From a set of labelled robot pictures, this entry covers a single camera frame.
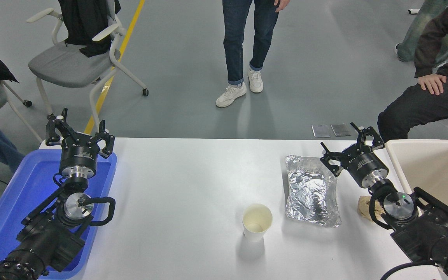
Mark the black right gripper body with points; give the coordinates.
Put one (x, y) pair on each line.
(366, 165)

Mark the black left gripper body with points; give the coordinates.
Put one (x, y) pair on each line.
(78, 154)

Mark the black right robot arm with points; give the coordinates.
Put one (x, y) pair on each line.
(426, 233)

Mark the white paper cup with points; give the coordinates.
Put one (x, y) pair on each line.
(257, 225)

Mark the seated person's hand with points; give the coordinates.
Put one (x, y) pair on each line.
(433, 82)

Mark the standing person's hand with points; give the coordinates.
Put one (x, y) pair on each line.
(282, 4)

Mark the metal floor plate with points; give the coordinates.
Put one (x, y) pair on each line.
(321, 130)
(340, 129)

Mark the silver foil tray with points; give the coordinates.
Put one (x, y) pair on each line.
(309, 190)

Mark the crumpled tan paper ball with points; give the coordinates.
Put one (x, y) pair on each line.
(364, 208)

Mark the grey chair with castors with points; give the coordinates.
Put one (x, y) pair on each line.
(14, 97)

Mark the seated person in black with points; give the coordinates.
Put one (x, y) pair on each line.
(422, 105)

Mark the large pale bin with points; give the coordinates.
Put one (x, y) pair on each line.
(434, 175)

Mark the blue plastic tray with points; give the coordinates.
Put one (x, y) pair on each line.
(18, 194)

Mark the black jacket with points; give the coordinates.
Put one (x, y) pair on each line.
(84, 23)

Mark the person in pale trousers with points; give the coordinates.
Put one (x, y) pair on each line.
(418, 31)

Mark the white furniture base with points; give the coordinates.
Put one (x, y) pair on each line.
(413, 11)

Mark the standing person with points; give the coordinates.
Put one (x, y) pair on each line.
(235, 39)

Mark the grey chair with white frame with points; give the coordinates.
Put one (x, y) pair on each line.
(64, 64)

